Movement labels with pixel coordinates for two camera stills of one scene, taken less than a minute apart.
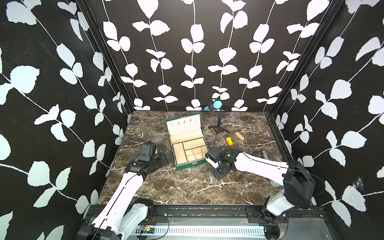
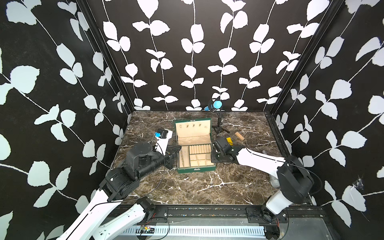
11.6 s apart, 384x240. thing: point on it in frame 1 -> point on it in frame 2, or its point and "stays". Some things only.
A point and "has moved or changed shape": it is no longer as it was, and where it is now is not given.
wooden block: x=239 y=136 stays
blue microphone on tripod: x=216 y=105 stays
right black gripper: x=217 y=176 -> x=213 y=159
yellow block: x=229 y=141 stays
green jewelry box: x=189 y=145 has moved or changed shape
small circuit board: x=146 y=229 stays
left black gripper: x=163 y=160 -> x=170 y=156
